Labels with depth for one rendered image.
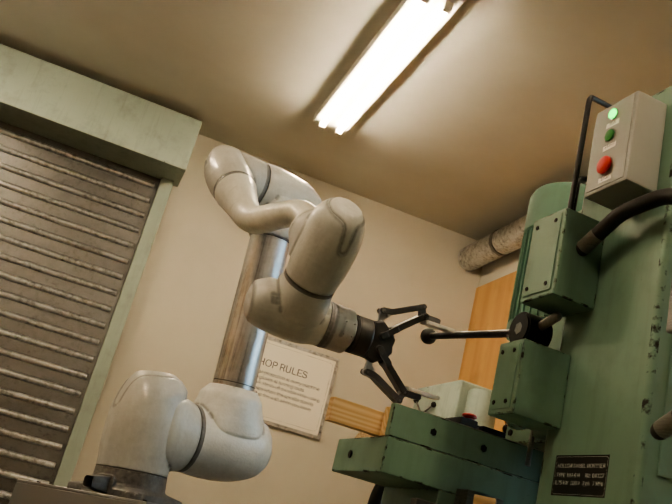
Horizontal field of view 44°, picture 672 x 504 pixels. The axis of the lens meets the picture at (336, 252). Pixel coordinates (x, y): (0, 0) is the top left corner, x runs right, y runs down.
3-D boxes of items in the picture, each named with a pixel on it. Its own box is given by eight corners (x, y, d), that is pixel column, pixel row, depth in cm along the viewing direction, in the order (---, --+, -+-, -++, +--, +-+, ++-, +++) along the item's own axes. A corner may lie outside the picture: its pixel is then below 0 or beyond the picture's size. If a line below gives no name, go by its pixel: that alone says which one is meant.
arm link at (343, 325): (337, 299, 154) (365, 309, 156) (321, 302, 163) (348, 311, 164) (323, 345, 152) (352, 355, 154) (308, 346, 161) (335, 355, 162)
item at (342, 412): (592, 505, 153) (595, 483, 155) (599, 505, 152) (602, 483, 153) (324, 420, 137) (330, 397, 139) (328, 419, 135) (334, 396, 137)
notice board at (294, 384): (318, 440, 449) (339, 359, 464) (319, 440, 447) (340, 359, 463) (206, 407, 433) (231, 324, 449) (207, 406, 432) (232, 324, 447)
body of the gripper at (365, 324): (350, 353, 155) (393, 367, 157) (362, 310, 157) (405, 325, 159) (336, 353, 162) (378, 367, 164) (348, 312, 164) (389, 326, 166)
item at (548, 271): (558, 318, 138) (571, 237, 143) (594, 309, 130) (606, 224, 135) (517, 302, 136) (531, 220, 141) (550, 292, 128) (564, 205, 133)
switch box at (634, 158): (612, 211, 135) (624, 127, 140) (657, 193, 126) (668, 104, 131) (582, 197, 133) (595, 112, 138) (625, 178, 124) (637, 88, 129)
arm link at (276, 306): (312, 360, 155) (343, 305, 150) (235, 335, 150) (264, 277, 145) (308, 328, 164) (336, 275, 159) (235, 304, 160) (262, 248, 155)
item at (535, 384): (533, 431, 133) (545, 360, 137) (560, 429, 127) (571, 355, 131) (484, 414, 131) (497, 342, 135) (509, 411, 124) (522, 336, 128)
